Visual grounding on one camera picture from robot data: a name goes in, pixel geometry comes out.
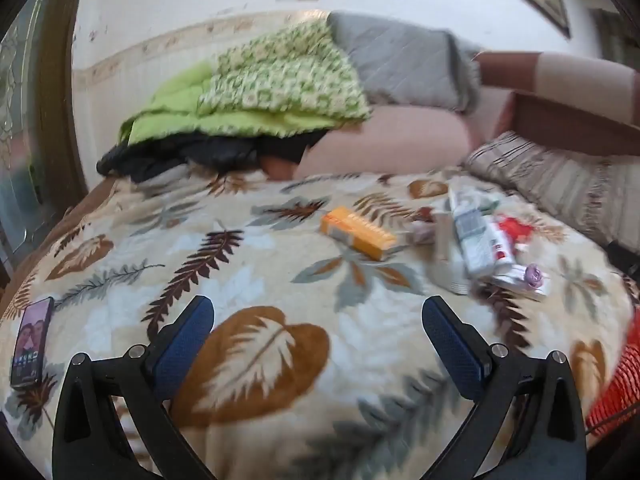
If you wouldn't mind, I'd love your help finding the brown padded headboard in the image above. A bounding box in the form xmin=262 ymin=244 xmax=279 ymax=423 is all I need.
xmin=466 ymin=51 xmax=639 ymax=156

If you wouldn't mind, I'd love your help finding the white knitted glove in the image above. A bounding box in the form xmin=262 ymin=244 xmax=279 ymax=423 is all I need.
xmin=469 ymin=195 xmax=500 ymax=214

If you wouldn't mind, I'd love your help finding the pink bolster cushion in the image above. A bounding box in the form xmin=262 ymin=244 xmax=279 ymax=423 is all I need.
xmin=293 ymin=106 xmax=483 ymax=179

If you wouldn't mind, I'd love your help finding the striped beige pillow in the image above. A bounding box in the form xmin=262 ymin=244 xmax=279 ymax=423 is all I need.
xmin=464 ymin=132 xmax=639 ymax=254

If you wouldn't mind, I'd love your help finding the black smartphone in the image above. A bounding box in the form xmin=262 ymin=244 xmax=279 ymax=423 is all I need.
xmin=11 ymin=297 xmax=54 ymax=390

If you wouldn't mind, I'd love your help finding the white sachet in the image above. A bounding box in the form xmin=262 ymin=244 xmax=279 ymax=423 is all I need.
xmin=432 ymin=211 xmax=471 ymax=296

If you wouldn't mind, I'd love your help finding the green checkered quilt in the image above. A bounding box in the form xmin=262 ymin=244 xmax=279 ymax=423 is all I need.
xmin=119 ymin=20 xmax=371 ymax=145

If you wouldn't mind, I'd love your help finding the wooden door frame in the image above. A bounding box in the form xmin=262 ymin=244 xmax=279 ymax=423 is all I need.
xmin=35 ymin=0 xmax=87 ymax=211

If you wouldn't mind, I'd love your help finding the red plastic mesh basket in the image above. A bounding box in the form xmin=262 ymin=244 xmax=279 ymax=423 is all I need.
xmin=586 ymin=311 xmax=640 ymax=439

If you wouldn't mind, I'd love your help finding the small white card box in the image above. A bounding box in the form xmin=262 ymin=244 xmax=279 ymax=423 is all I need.
xmin=483 ymin=264 xmax=551 ymax=301

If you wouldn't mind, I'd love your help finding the red snack wrapper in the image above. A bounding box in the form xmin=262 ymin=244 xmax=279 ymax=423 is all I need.
xmin=498 ymin=214 xmax=535 ymax=252

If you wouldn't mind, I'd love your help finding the white toothpaste tube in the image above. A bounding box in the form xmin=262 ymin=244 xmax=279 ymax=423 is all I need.
xmin=449 ymin=188 xmax=515 ymax=280

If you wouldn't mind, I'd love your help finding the orange cardboard box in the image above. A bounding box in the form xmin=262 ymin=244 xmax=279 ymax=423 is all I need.
xmin=320 ymin=207 xmax=398 ymax=261

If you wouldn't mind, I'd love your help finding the leaf pattern fleece blanket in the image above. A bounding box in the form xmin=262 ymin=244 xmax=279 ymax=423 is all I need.
xmin=1 ymin=168 xmax=639 ymax=479

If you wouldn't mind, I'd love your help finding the grey quilted pillow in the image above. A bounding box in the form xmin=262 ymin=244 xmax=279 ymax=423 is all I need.
xmin=326 ymin=11 xmax=480 ymax=113

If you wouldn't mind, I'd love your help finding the black jacket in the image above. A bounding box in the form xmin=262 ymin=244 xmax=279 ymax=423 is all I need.
xmin=96 ymin=129 xmax=328 ymax=183

